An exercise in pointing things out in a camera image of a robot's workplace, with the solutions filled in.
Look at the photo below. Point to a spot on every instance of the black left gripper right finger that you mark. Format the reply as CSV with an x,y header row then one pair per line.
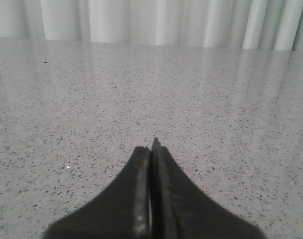
x,y
180,210

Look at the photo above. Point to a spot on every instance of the white pleated curtain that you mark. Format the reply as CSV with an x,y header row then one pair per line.
x,y
247,24

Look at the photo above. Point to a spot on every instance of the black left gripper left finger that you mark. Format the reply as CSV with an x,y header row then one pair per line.
x,y
120,211

